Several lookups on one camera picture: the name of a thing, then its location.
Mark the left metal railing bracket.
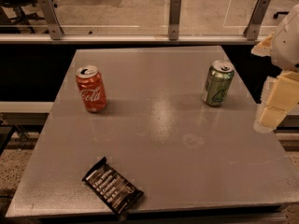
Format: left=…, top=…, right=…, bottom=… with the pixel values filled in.
left=37, top=0, right=64, bottom=40

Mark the black office chair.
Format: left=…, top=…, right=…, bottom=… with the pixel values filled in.
left=0, top=0, right=43, bottom=34

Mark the red Coca-Cola can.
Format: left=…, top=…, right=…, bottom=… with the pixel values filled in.
left=76, top=65, right=107, bottom=113

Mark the black rxbar chocolate wrapper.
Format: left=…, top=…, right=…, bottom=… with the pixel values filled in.
left=82, top=157, right=144, bottom=221

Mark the green soda can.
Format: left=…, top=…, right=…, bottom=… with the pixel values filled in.
left=202, top=60, right=235, bottom=106

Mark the right metal railing bracket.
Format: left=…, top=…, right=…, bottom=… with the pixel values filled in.
left=243, top=0, right=271, bottom=41

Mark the metal railing bracket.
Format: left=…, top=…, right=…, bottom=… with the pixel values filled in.
left=243, top=0, right=271, bottom=41
left=168, top=0, right=181, bottom=40
left=37, top=0, right=64, bottom=40

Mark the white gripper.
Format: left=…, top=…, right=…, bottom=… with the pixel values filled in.
left=251, top=5, right=299, bottom=133

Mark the middle metal railing bracket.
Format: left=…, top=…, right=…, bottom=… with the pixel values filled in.
left=168, top=0, right=181, bottom=40

